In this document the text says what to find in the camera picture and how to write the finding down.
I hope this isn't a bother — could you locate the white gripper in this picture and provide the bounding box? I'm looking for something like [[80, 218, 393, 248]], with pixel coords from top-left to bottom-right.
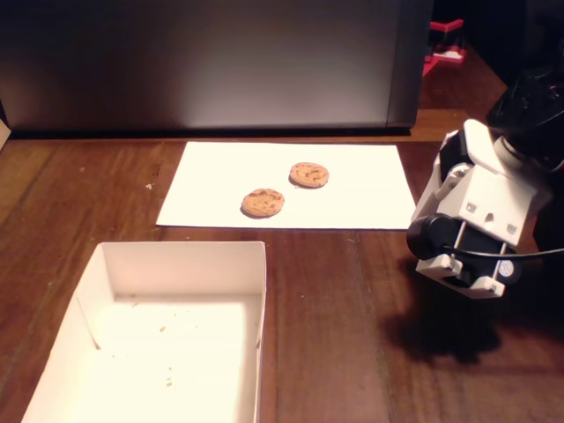
[[409, 118, 553, 248]]

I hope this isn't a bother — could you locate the chocolate chip mini cookie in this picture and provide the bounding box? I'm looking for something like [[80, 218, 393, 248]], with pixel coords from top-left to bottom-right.
[[288, 161, 330, 189], [241, 188, 286, 219]]

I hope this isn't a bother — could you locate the white cardboard box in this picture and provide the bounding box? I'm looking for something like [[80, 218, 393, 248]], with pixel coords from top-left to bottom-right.
[[19, 241, 269, 423]]

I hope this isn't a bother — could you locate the white paper sheet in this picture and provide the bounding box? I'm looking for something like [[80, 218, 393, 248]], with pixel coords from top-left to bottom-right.
[[156, 140, 418, 231]]

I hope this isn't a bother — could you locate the red and white plastic object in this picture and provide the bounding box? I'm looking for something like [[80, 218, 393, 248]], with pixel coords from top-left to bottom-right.
[[422, 18, 469, 78]]

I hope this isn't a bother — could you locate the black wrist camera white mount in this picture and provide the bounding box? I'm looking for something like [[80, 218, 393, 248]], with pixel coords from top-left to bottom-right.
[[404, 212, 522, 300]]

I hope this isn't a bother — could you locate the black camera cable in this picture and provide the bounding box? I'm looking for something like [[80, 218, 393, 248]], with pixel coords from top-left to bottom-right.
[[440, 244, 564, 262]]

